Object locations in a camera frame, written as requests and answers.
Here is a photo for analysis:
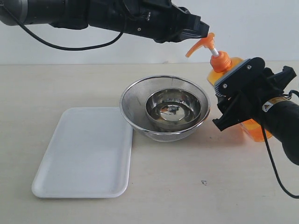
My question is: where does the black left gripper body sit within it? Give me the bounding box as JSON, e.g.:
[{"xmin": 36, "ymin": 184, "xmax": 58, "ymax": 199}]
[{"xmin": 88, "ymin": 0, "xmax": 187, "ymax": 43}]

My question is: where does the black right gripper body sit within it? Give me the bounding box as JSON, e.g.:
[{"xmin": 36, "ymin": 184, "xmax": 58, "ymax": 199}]
[{"xmin": 226, "ymin": 67, "xmax": 285, "ymax": 126}]

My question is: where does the orange dish soap pump bottle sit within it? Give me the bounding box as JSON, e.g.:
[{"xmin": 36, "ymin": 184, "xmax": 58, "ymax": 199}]
[{"xmin": 185, "ymin": 32, "xmax": 264, "ymax": 142}]

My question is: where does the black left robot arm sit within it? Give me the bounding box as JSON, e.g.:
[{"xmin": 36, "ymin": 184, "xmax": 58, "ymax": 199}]
[{"xmin": 0, "ymin": 0, "xmax": 209, "ymax": 43}]

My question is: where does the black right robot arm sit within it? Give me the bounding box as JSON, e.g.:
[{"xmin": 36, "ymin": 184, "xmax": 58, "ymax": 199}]
[{"xmin": 213, "ymin": 63, "xmax": 299, "ymax": 165}]

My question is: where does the small stainless steel bowl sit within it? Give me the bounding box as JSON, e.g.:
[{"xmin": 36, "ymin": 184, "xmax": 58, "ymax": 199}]
[{"xmin": 145, "ymin": 88, "xmax": 201, "ymax": 130}]

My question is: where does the steel mesh colander bowl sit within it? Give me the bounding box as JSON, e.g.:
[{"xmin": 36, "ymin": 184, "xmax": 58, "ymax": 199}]
[{"xmin": 120, "ymin": 75, "xmax": 211, "ymax": 142}]

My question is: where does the white rectangular plastic tray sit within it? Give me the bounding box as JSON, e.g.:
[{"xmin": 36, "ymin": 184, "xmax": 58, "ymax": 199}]
[{"xmin": 31, "ymin": 107, "xmax": 133, "ymax": 199}]

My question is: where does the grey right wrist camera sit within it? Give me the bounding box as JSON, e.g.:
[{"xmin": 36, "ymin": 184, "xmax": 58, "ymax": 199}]
[{"xmin": 214, "ymin": 57, "xmax": 265, "ymax": 97}]

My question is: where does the black right camera cable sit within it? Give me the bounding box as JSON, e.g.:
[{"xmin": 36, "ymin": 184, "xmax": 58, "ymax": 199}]
[{"xmin": 256, "ymin": 90, "xmax": 299, "ymax": 199}]

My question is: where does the black camera cable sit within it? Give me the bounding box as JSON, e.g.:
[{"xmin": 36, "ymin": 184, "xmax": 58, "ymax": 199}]
[
  {"xmin": 256, "ymin": 90, "xmax": 299, "ymax": 199},
  {"xmin": 0, "ymin": 4, "xmax": 124, "ymax": 51}
]

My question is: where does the black left camera cable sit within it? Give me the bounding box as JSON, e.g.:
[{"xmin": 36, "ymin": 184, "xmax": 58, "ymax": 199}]
[{"xmin": 0, "ymin": 4, "xmax": 124, "ymax": 51}]

